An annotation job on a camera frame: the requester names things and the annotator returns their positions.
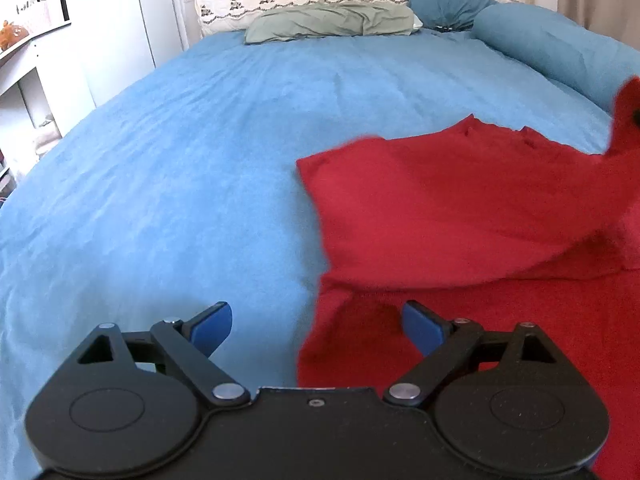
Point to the red shirt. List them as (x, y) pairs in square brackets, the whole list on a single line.
[(470, 240)]

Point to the white shelf unit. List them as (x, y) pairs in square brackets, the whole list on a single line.
[(37, 75)]

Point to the orange plush toy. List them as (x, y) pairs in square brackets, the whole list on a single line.
[(11, 34)]

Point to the light blue bed blanket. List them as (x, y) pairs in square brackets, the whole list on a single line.
[(165, 180)]

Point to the white wardrobe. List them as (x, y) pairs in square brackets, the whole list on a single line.
[(120, 10)]

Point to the light blue bolster pillow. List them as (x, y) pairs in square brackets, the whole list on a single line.
[(555, 47)]

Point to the grey-green pillow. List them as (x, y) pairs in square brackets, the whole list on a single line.
[(332, 21)]

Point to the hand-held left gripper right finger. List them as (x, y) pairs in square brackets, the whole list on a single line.
[(421, 327)]

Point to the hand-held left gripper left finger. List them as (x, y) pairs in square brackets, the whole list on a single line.
[(212, 326)]

